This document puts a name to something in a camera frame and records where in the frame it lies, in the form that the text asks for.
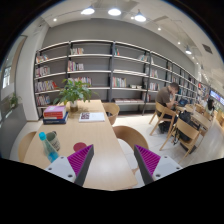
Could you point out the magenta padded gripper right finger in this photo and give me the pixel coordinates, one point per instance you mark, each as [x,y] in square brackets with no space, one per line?
[152,166]

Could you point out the open magazine on table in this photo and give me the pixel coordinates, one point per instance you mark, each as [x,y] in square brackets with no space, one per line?
[92,117]

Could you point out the wooden chair with backpack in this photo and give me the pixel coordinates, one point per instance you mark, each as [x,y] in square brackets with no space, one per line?
[191,132]

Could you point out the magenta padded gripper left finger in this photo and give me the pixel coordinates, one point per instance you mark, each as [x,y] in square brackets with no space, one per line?
[73,168]

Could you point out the small plant on ledge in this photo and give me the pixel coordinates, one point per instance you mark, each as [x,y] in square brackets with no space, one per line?
[14,99]

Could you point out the red middle book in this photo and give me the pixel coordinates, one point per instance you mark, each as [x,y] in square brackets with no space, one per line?
[54,117]

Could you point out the dark blue bottom book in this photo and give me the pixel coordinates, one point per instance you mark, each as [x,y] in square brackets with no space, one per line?
[49,121]

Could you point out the potted green plant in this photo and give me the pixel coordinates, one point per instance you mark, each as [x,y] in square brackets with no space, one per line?
[72,92]

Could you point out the green patterned ceramic mug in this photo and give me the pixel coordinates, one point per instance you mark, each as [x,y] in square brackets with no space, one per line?
[53,139]

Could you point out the pink top book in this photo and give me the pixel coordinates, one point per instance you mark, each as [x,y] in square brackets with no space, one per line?
[55,111]

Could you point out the wooden chair near left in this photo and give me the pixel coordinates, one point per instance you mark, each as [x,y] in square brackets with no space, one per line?
[24,145]

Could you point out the wooden chair far right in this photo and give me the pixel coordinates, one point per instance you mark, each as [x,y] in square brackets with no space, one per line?
[112,111]

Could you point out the wooden chair near right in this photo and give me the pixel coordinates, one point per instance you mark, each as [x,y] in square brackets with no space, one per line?
[137,143]

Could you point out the wooden chair under man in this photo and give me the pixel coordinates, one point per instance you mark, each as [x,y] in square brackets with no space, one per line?
[164,114]

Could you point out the clear water bottle blue cap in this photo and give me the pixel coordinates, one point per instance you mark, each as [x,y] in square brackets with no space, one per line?
[49,150]

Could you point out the seated man brown shirt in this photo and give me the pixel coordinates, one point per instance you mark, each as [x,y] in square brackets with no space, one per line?
[166,97]

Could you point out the black backpack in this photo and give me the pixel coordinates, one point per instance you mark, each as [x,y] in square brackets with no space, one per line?
[181,131]

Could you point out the dark red round coaster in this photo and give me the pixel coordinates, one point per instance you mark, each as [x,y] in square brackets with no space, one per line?
[78,146]

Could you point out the large grey wall bookshelf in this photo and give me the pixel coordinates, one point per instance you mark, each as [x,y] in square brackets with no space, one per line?
[118,72]

